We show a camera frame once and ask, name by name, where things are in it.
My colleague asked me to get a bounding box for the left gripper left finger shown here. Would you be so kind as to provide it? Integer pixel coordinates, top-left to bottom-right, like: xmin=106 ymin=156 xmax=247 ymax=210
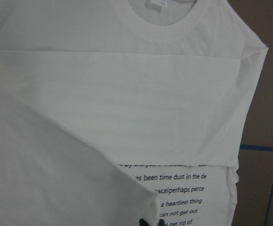
xmin=139 ymin=218 xmax=149 ymax=226

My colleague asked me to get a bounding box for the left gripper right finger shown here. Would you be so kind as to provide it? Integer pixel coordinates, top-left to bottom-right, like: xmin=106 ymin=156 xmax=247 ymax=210
xmin=157 ymin=219 xmax=165 ymax=226

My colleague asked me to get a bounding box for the white long-sleeve printed shirt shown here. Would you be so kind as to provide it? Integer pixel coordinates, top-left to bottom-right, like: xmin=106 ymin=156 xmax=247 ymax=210
xmin=0 ymin=0 xmax=268 ymax=226

